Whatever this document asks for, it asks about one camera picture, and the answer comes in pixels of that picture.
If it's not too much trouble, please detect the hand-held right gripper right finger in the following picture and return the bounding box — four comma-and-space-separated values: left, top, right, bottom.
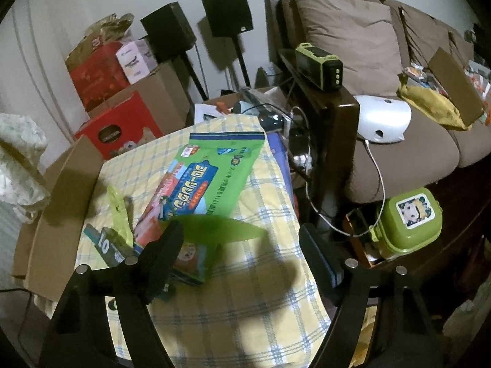
298, 223, 466, 368

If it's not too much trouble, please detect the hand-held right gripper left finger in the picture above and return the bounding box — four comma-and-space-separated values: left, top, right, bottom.
38, 220, 185, 368

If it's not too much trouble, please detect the green squeegee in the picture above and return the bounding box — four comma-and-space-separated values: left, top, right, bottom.
106, 185, 136, 248

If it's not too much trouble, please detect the green and red printed packet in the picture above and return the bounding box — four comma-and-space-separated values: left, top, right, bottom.
132, 132, 269, 286

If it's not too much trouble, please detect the orange box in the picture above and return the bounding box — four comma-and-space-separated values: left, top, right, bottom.
343, 208, 386, 269

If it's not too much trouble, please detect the teal box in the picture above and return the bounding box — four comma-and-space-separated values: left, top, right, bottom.
82, 224, 137, 269

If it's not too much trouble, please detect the yellow checked tablecloth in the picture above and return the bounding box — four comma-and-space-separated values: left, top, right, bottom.
34, 115, 332, 368

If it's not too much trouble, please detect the green lunch box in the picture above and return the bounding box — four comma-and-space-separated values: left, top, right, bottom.
369, 187, 443, 259

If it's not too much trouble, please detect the open cardboard box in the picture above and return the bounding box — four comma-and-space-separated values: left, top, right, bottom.
11, 134, 105, 303

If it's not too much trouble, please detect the brown sofa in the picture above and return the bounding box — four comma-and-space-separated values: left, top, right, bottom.
265, 0, 491, 231

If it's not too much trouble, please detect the red box with dark label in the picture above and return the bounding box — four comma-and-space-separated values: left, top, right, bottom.
75, 91, 164, 162

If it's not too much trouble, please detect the power strip with plugs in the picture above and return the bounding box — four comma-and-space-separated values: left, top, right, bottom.
265, 111, 311, 169

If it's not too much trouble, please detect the brown cardboard box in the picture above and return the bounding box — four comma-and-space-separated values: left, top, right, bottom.
87, 61, 192, 131

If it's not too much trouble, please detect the white floral cloth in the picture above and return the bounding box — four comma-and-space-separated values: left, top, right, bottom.
0, 113, 50, 223

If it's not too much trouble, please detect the yellow bag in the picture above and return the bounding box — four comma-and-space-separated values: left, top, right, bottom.
397, 73, 474, 131

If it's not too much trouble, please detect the white box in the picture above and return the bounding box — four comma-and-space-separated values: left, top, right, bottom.
116, 38, 159, 85

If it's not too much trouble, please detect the green and black device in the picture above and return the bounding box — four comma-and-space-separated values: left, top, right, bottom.
295, 43, 344, 93

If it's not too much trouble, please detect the black speaker on stand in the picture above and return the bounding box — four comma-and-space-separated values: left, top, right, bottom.
140, 2, 210, 104
200, 0, 254, 89

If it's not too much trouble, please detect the flat cardboard piece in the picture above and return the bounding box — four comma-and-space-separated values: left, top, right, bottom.
427, 47, 486, 123

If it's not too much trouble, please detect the brown paper bag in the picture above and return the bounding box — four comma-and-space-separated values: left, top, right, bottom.
65, 13, 135, 70

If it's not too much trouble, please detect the brown sofa cushion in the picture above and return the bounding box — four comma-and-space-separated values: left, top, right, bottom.
384, 0, 476, 70
289, 0, 403, 96

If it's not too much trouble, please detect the pile of packets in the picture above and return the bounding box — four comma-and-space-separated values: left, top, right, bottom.
462, 57, 491, 123

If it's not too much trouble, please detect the white cable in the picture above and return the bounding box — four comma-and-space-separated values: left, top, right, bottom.
289, 105, 386, 238

